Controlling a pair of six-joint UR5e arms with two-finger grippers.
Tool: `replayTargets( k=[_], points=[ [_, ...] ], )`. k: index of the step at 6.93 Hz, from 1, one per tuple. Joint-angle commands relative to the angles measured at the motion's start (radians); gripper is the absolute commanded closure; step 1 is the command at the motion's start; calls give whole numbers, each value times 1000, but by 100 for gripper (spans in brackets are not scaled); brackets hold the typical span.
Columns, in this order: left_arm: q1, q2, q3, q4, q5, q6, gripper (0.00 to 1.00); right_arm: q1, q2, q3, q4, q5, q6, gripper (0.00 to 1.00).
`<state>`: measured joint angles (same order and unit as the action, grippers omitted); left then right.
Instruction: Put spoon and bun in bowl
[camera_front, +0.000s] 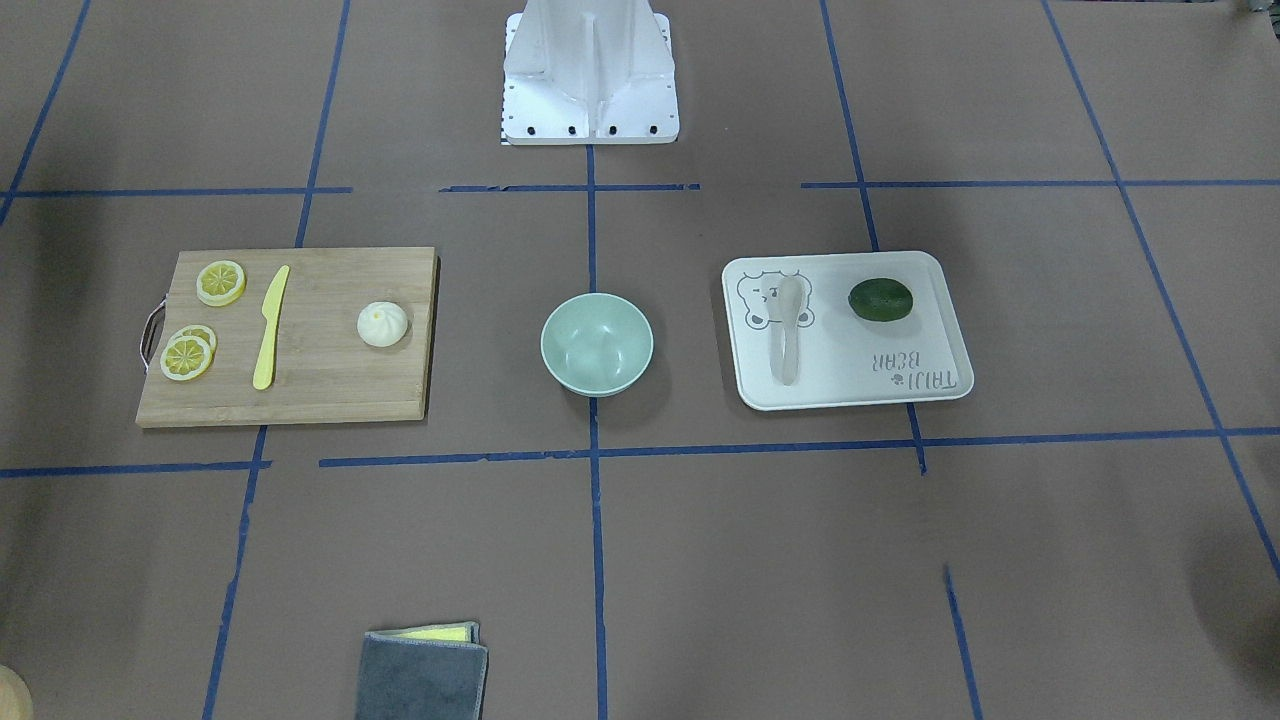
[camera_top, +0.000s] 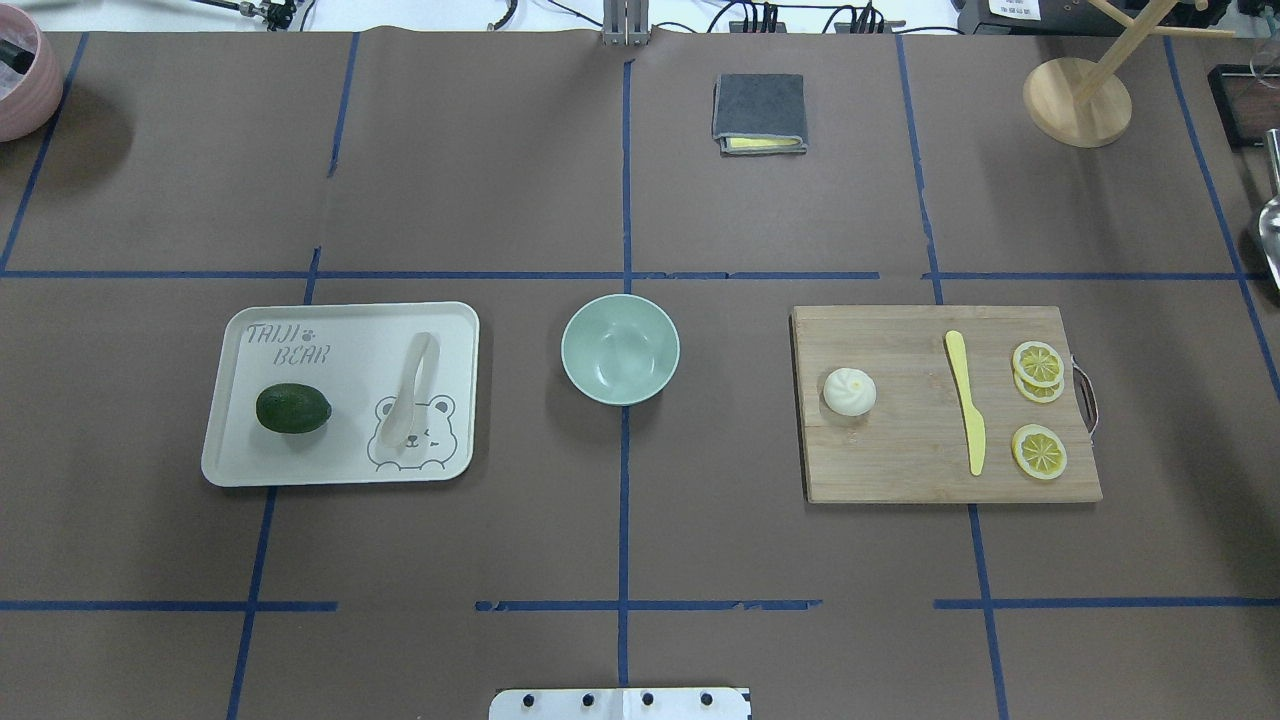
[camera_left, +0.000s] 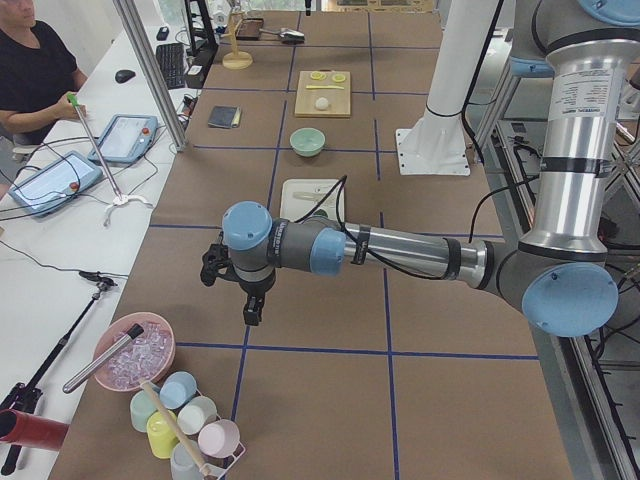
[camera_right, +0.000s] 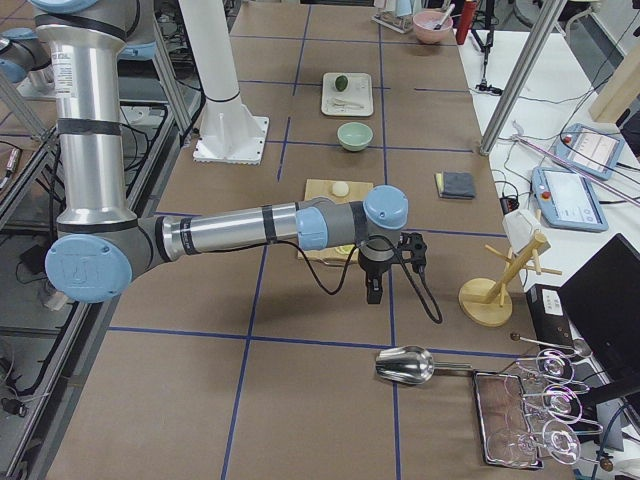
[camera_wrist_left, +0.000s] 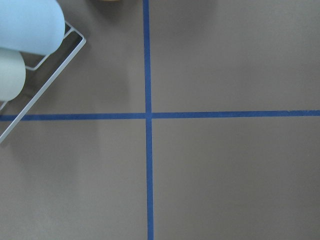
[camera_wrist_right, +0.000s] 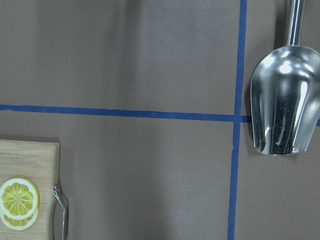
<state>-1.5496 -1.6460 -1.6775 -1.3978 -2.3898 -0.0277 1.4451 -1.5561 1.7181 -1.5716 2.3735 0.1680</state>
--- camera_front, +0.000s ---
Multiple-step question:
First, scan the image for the beige spoon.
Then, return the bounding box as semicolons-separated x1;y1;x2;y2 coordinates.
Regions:
768;275;804;386

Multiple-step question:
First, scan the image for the white steamed bun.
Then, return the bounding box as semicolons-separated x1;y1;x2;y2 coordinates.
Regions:
356;301;410;348

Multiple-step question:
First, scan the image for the light green bowl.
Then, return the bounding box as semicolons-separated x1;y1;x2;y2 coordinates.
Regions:
540;292;655;398

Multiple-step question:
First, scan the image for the white bear tray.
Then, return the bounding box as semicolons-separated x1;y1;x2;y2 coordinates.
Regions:
721;251;975;411

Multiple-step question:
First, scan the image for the dark green avocado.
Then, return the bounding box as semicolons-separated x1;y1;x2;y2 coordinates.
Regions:
847;277;915;323

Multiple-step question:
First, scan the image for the bamboo cutting board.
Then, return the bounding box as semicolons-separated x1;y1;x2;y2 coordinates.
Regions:
136;247;438;428

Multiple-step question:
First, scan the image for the grey yellow sponge cloth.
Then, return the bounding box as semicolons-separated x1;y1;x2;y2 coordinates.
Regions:
355;621;489;719

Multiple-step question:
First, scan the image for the yellow plastic knife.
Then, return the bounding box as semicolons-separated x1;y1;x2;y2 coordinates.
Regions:
252;265;291;391

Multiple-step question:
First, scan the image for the lemon slice top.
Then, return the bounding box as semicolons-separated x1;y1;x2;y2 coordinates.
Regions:
195;259;246;307

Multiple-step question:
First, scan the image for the lemon slice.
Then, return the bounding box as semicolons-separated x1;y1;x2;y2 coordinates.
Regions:
168;324;218;352
160;334;214;382
195;259;246;307

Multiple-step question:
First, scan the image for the lemon slice lower back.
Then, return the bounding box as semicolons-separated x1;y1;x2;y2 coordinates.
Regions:
168;324;218;352

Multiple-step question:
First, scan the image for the lemon slice lower front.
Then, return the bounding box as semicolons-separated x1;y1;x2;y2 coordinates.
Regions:
160;334;214;382

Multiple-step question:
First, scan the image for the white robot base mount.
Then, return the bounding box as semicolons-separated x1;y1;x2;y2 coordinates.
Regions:
500;1;681;146

